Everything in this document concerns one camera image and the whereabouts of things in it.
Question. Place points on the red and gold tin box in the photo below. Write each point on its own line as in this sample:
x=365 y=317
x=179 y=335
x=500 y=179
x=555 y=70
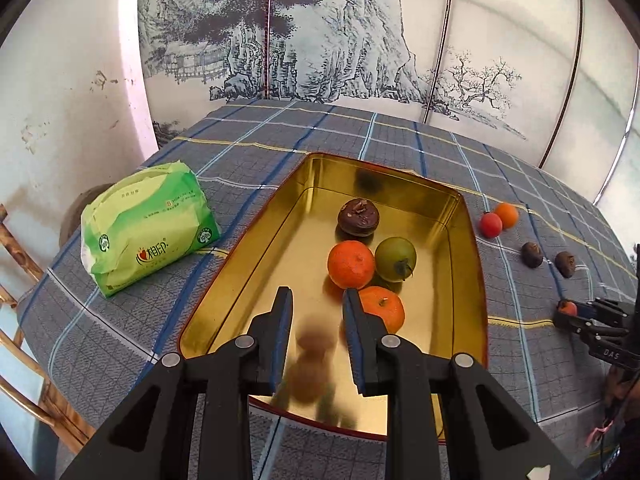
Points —
x=280 y=240

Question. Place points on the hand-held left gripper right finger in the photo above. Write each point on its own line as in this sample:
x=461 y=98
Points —
x=352 y=340

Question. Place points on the green tissue packet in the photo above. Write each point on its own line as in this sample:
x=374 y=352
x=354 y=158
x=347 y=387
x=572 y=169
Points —
x=145 y=230

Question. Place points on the landscape painted folding screen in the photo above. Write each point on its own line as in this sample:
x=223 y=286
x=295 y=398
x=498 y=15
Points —
x=350 y=35

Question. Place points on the dark brown mangosteen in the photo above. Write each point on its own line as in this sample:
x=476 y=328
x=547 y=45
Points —
x=358 y=217
x=565 y=264
x=531 y=254

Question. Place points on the person's right forearm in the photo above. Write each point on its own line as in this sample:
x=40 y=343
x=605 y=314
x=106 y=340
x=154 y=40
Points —
x=622 y=400

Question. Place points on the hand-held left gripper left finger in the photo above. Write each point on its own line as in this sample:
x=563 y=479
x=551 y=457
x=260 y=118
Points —
x=285 y=340

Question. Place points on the green round fruit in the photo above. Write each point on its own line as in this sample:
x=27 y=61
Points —
x=395 y=259

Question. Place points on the red tomato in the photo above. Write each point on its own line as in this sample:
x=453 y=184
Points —
x=566 y=308
x=491 y=225

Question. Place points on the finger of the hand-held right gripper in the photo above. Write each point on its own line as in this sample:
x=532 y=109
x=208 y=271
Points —
x=580 y=325
x=602 y=306

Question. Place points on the bamboo chair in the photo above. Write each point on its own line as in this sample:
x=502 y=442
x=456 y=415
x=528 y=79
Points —
x=22 y=250

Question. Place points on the orange tangerine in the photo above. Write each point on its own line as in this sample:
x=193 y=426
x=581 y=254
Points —
x=385 y=310
x=351 y=264
x=507 y=215

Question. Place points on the small tan longan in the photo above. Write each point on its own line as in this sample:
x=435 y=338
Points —
x=314 y=342

